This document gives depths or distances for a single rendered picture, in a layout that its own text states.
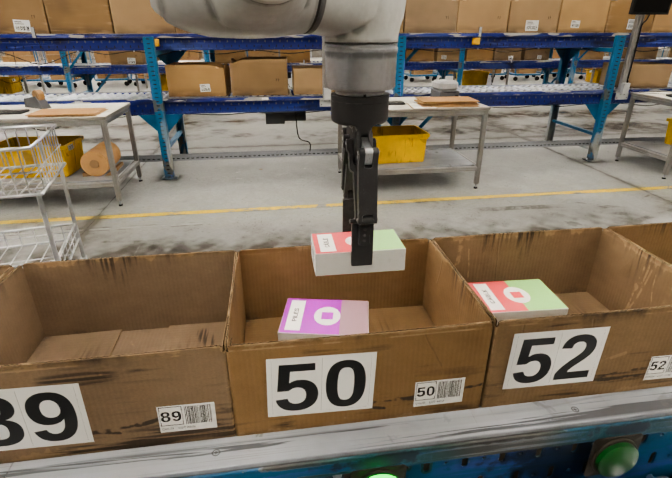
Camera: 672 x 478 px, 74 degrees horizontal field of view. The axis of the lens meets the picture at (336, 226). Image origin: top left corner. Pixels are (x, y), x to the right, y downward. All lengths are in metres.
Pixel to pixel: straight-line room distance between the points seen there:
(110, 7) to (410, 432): 4.90
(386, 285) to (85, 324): 0.61
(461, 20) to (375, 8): 4.91
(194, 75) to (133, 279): 4.02
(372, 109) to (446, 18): 4.82
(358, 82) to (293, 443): 0.51
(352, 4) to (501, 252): 0.66
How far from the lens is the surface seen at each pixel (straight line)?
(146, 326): 1.00
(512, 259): 1.04
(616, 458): 0.91
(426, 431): 0.75
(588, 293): 1.19
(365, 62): 0.55
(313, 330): 0.81
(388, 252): 0.64
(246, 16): 0.47
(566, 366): 0.83
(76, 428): 0.78
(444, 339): 0.70
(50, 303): 1.03
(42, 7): 5.44
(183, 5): 0.48
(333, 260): 0.63
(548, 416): 0.83
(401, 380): 0.72
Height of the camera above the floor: 1.45
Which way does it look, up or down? 24 degrees down
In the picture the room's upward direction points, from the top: straight up
